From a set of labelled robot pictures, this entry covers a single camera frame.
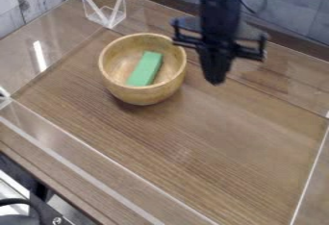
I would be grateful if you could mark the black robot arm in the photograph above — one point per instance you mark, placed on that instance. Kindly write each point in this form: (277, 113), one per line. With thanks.
(221, 37)

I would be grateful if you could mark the black metal table mount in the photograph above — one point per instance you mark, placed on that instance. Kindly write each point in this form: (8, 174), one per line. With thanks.
(50, 215)

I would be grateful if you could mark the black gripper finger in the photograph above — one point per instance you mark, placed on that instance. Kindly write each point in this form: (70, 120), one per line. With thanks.
(225, 57)
(206, 63)

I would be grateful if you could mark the wooden bowl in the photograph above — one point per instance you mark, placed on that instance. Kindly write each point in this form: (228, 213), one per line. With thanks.
(119, 58)

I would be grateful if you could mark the clear acrylic corner bracket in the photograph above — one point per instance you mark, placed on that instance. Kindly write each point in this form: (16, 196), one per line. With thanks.
(105, 16)

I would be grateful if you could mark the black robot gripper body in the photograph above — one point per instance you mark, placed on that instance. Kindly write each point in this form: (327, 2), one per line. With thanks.
(218, 28)

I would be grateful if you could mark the green rectangular block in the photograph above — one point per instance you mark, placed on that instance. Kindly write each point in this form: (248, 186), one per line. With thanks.
(146, 69)

